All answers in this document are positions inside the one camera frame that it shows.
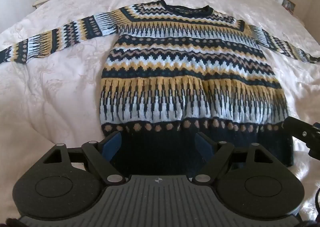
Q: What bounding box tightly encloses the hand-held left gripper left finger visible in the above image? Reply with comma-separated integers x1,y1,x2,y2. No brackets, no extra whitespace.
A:
40,132,127,186

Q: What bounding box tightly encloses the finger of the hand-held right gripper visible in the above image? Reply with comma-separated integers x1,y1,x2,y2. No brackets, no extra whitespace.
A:
308,142,320,158
282,116,320,146

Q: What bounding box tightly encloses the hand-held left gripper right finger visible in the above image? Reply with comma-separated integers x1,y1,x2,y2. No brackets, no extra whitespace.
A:
191,131,279,186

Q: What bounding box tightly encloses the patterned knit sweater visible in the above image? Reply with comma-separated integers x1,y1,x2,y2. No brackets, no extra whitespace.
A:
0,0,320,168

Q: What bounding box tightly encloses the white bed with quilt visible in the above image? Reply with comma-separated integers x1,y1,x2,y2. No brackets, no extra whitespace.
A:
0,0,320,227

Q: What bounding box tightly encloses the white nightstand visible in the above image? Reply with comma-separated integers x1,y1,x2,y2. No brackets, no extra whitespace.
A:
32,0,59,10

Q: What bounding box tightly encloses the dark photo frame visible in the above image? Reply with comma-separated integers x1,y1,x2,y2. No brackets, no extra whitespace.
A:
281,0,296,15

